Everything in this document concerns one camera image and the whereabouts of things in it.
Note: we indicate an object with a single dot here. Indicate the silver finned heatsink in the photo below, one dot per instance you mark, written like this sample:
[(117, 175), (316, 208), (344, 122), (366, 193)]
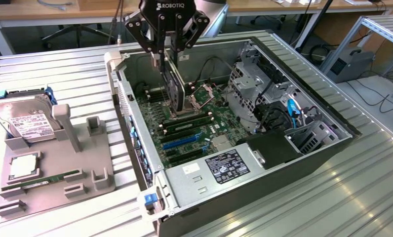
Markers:
[(220, 143)]

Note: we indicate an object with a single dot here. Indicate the black plastic cover box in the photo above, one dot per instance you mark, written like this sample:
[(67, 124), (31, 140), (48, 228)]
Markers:
[(271, 150)]

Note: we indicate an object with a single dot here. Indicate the green RAM stick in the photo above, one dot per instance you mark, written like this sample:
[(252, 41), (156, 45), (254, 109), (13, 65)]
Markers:
[(187, 125), (56, 177)]

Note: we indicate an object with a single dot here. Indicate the blue case latch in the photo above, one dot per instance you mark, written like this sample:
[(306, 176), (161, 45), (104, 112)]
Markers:
[(149, 199)]

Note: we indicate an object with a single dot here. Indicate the thin locking lever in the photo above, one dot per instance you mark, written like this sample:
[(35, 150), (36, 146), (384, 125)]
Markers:
[(163, 96)]

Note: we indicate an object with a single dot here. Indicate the wooden desk white frame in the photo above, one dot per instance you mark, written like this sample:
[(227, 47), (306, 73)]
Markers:
[(17, 12), (264, 8)]

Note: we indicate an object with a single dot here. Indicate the long black expansion slot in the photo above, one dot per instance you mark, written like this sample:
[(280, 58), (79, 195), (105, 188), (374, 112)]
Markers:
[(179, 137), (184, 156), (183, 162)]

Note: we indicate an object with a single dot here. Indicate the black slanted pole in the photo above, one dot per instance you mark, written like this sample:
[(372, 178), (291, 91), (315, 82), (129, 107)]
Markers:
[(326, 7)]

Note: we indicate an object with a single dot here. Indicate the aluminium profile frame table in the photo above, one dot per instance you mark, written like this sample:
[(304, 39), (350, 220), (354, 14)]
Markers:
[(384, 27)]

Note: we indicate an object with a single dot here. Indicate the silver socket cover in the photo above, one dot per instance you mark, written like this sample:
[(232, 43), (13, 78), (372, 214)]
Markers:
[(203, 93)]

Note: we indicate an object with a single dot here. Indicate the grey parts rack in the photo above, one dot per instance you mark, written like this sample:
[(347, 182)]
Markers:
[(51, 158)]

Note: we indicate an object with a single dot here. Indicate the blue expansion slot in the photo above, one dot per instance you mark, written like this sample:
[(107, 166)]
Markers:
[(179, 145)]

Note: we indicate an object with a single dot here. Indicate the silver CPU chip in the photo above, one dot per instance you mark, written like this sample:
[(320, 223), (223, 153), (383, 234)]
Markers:
[(24, 166)]

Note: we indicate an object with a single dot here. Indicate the perforated silver disk bay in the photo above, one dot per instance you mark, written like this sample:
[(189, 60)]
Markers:
[(311, 138)]

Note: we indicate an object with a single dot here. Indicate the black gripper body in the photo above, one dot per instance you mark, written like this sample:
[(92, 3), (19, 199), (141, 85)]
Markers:
[(169, 6)]

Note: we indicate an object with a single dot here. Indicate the black office chair base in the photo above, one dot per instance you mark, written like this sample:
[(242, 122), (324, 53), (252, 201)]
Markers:
[(77, 28), (275, 18)]

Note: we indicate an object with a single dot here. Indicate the short black expansion slot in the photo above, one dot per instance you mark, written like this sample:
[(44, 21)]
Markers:
[(171, 153)]

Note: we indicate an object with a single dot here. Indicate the CPU socket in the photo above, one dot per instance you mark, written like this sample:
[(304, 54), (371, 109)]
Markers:
[(189, 114)]

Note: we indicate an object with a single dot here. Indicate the open PC case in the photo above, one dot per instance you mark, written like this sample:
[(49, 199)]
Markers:
[(264, 190)]

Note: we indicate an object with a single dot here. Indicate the silver power supply unit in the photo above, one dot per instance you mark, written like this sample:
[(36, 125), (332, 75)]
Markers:
[(196, 187)]

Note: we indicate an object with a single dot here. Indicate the green motherboard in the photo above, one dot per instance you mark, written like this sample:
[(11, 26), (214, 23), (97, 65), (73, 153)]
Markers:
[(215, 116)]

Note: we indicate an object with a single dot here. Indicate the silver disk bay cage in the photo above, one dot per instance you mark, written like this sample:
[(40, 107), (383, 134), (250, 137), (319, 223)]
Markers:
[(246, 84)]

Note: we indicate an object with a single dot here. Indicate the silver hard disk drive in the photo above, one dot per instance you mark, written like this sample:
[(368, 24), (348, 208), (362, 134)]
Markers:
[(24, 116)]

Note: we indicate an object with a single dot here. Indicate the green graphics card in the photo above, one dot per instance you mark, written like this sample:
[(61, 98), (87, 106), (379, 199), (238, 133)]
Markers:
[(175, 93)]

